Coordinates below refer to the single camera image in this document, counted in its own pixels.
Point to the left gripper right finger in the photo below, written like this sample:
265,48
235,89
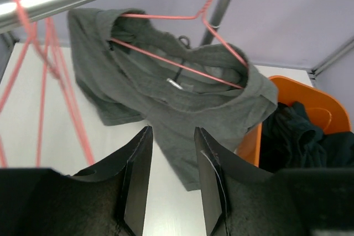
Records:
239,198

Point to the dark navy shorts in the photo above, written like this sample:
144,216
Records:
290,140

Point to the orange plastic basket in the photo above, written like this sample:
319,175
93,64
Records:
323,110

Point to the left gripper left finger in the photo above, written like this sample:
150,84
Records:
106,198

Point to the pink hanger of navy shorts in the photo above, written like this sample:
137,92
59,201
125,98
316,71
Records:
60,68

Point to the grey shorts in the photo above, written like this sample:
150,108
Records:
131,71

